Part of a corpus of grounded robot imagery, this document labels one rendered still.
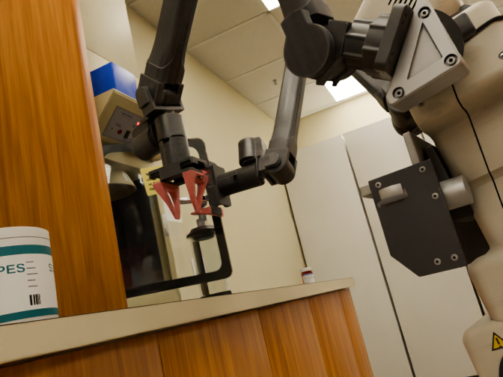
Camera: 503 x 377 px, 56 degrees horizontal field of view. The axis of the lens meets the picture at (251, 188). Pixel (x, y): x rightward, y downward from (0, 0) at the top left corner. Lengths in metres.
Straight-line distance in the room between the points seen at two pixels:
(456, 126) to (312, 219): 3.47
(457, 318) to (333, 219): 1.22
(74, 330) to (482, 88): 0.63
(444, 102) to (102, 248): 0.75
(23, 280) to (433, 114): 0.64
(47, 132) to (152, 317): 0.63
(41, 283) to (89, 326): 0.13
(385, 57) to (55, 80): 0.88
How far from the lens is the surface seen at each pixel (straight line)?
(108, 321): 0.71
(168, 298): 1.40
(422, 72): 0.65
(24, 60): 1.41
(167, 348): 0.87
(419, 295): 4.05
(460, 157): 0.78
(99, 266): 1.11
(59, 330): 0.65
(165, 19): 0.95
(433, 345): 4.08
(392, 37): 0.64
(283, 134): 1.15
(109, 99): 1.28
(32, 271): 0.77
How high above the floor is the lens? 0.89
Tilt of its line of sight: 14 degrees up
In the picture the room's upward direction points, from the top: 13 degrees counter-clockwise
